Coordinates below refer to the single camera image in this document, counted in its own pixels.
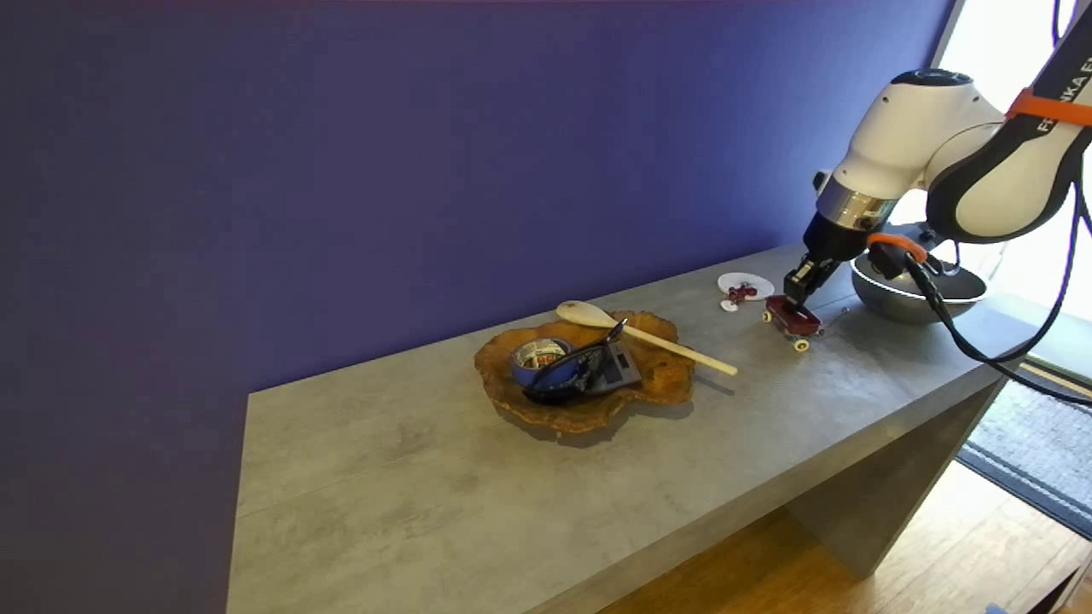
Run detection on wooden spoon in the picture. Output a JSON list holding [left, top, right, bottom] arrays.
[[552, 296, 744, 382]]

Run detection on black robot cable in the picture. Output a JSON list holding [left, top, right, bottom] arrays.
[[870, 243, 1092, 410]]

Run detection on orange strap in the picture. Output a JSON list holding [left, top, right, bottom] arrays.
[[1007, 90, 1092, 130], [864, 231, 932, 262]]

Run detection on small white cup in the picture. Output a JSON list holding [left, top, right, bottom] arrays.
[[510, 333, 571, 378]]

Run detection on gray rug with blue border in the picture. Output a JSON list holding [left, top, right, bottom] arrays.
[[959, 361, 1092, 539]]

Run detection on blue and black object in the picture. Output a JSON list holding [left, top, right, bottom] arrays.
[[520, 333, 641, 405]]

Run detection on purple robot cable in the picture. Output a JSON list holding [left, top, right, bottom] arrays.
[[1050, 0, 1092, 235]]

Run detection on red toy wagon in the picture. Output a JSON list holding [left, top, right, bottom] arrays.
[[756, 294, 822, 356]]

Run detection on wooden tray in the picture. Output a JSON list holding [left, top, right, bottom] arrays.
[[472, 311, 696, 440]]

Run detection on metal bowl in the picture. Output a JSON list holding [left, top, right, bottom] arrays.
[[851, 250, 991, 324]]

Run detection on small white plate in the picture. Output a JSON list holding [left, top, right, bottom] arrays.
[[714, 269, 779, 302]]

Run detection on gray concrete-look cabinet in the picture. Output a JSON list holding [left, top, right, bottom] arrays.
[[221, 243, 1045, 614]]

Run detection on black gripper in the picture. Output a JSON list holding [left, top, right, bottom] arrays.
[[781, 213, 872, 312]]

